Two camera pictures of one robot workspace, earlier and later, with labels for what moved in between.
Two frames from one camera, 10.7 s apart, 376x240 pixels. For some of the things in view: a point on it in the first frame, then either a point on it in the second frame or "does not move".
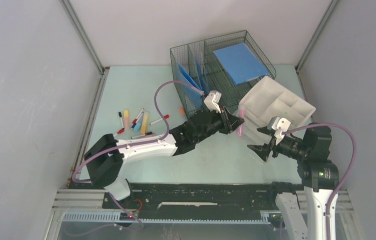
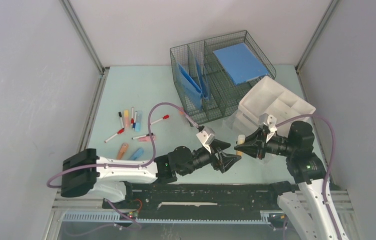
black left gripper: [233, 121] -> [225, 161]
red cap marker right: [165, 117] does not move
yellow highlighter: [144, 122] -> [241, 140]
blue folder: [202, 75] does not move
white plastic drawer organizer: [268, 99] does not move
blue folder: [241, 63] does not move
